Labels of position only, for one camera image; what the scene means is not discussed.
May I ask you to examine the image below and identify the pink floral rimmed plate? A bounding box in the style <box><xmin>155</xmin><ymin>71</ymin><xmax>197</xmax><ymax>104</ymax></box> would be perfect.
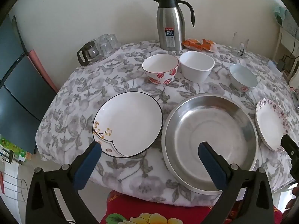
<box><xmin>255</xmin><ymin>99</ymin><xmax>290</xmax><ymax>152</ymax></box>

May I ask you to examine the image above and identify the white plate black rim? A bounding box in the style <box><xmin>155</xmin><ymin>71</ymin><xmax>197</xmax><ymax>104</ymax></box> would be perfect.
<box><xmin>92</xmin><ymin>91</ymin><xmax>163</xmax><ymax>158</ymax></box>

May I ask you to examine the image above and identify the pale blue bowl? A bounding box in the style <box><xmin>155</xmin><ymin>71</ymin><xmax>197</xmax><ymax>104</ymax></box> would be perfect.
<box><xmin>229</xmin><ymin>64</ymin><xmax>258</xmax><ymax>93</ymax></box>

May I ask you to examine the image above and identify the white square bowl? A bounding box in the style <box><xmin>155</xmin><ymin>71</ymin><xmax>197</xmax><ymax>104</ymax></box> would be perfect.
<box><xmin>179</xmin><ymin>51</ymin><xmax>215</xmax><ymax>83</ymax></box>

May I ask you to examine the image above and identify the strawberry pattern bowl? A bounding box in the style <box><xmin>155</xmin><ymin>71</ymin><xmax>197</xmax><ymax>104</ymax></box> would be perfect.
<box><xmin>142</xmin><ymin>54</ymin><xmax>179</xmax><ymax>85</ymax></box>

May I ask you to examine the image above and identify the large stainless steel basin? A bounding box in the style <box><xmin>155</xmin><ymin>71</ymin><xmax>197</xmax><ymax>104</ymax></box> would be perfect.
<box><xmin>162</xmin><ymin>94</ymin><xmax>258</xmax><ymax>195</ymax></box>

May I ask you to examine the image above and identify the red floral stool cushion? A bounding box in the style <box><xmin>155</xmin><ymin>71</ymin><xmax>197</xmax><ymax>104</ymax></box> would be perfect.
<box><xmin>100</xmin><ymin>189</ymin><xmax>287</xmax><ymax>224</ymax></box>

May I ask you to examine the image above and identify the black charger plug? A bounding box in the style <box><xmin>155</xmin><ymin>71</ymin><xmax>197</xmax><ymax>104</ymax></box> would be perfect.
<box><xmin>277</xmin><ymin>59</ymin><xmax>286</xmax><ymax>71</ymax></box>

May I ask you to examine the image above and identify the grey floral tablecloth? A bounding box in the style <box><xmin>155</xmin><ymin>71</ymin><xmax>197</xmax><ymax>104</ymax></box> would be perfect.
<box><xmin>35</xmin><ymin>40</ymin><xmax>299</xmax><ymax>207</ymax></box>

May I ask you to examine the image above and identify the dark grey refrigerator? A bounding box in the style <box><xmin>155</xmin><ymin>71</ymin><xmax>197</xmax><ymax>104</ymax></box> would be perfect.
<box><xmin>1</xmin><ymin>16</ymin><xmax>56</xmax><ymax>154</ymax></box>

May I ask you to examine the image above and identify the pink rolled mat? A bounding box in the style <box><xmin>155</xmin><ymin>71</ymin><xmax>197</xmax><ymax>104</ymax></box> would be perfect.
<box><xmin>27</xmin><ymin>50</ymin><xmax>58</xmax><ymax>93</ymax></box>

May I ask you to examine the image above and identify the clear glass mug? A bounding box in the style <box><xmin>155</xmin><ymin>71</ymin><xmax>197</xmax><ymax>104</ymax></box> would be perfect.
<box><xmin>231</xmin><ymin>32</ymin><xmax>249</xmax><ymax>58</ymax></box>

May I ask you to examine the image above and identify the orange snack packet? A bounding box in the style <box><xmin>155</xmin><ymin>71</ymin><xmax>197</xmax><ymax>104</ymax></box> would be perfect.
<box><xmin>182</xmin><ymin>38</ymin><xmax>217</xmax><ymax>52</ymax></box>

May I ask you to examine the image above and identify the upturned drinking glass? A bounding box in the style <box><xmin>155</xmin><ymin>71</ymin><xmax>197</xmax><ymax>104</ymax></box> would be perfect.
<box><xmin>98</xmin><ymin>34</ymin><xmax>121</xmax><ymax>58</ymax></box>

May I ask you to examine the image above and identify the stainless steel thermos jug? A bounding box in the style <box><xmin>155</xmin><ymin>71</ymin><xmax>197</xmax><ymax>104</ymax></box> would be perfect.
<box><xmin>154</xmin><ymin>0</ymin><xmax>195</xmax><ymax>51</ymax></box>

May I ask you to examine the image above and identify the glass teapot black handle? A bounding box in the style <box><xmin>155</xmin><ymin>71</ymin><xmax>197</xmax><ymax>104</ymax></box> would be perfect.
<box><xmin>77</xmin><ymin>39</ymin><xmax>101</xmax><ymax>66</ymax></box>

